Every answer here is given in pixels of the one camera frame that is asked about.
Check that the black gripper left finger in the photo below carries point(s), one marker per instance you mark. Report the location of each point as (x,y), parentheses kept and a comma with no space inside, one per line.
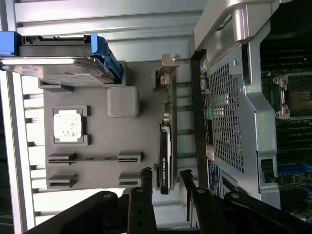
(140,212)

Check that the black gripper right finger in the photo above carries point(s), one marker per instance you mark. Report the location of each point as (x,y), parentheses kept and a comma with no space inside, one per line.
(204,214)

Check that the green RAM stick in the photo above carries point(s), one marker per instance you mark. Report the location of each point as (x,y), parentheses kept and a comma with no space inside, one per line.
(97,159)

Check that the grey plastic parts rack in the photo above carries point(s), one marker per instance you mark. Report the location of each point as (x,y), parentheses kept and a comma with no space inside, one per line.
(109,146)

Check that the blue expansion slot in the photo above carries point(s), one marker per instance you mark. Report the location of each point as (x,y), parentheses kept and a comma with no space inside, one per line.
(292,167)

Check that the open black PC case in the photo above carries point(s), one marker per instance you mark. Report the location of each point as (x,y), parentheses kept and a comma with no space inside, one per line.
(260,122)

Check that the silver CPU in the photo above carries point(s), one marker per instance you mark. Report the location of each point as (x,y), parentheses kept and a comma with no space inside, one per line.
(68,126)

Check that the green Dell motherboard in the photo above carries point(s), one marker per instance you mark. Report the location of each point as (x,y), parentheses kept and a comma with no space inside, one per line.
(292,136)

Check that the CPU socket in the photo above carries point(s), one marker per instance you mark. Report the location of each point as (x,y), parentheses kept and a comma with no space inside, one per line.
(299,95)

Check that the hard disk in blue carrier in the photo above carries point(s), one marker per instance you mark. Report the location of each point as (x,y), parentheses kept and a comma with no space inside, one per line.
(61,48)

